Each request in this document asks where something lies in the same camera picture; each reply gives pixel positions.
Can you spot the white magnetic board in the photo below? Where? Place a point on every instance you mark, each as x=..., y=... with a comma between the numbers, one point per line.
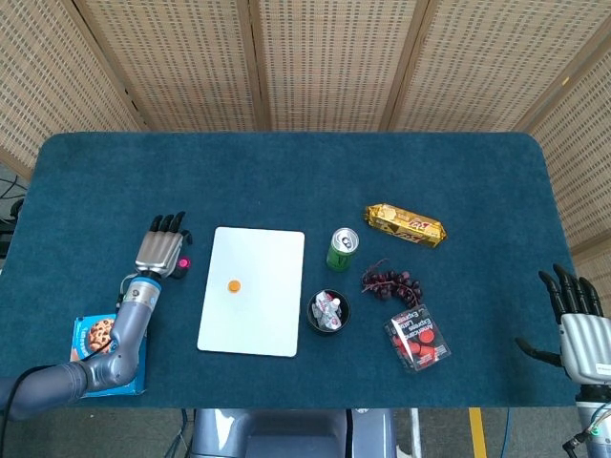
x=262, y=324

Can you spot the woven bamboo folding screen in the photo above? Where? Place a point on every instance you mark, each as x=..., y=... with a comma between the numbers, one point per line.
x=329, y=62

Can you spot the clear coffee capsule box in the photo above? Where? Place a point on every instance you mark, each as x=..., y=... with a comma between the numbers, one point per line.
x=420, y=339

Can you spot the blue cookie box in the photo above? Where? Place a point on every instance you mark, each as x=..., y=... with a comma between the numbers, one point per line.
x=93, y=331

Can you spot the silver jelly drink pouch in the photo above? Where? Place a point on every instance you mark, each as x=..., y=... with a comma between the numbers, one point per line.
x=327, y=310

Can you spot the green energy drink can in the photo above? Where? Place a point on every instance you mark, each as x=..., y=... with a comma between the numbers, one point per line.
x=341, y=255

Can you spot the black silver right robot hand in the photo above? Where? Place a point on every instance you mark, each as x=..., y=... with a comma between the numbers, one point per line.
x=584, y=343

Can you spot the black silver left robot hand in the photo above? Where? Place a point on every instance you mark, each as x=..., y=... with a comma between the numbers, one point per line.
x=157, y=250

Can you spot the orange disc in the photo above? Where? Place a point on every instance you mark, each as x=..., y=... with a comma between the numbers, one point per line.
x=234, y=285

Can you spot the dark red grape bunch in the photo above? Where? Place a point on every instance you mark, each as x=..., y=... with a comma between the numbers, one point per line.
x=393, y=284

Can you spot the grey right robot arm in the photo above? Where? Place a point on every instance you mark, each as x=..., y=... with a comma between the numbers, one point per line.
x=594, y=420

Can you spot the yellow floor tape strip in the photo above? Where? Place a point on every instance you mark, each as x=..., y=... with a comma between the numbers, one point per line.
x=477, y=434

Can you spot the gold biscuit packet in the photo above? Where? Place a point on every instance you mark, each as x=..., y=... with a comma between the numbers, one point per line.
x=406, y=226

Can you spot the white table leg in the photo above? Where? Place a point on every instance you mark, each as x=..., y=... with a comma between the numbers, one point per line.
x=415, y=434

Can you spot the blue table cloth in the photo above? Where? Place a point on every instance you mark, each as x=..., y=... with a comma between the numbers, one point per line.
x=286, y=181

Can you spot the black mesh pen cup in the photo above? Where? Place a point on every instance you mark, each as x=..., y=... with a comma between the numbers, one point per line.
x=311, y=317

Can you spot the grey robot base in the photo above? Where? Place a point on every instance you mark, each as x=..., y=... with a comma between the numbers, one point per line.
x=286, y=434

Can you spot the pink disc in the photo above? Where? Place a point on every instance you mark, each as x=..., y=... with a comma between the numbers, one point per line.
x=184, y=263

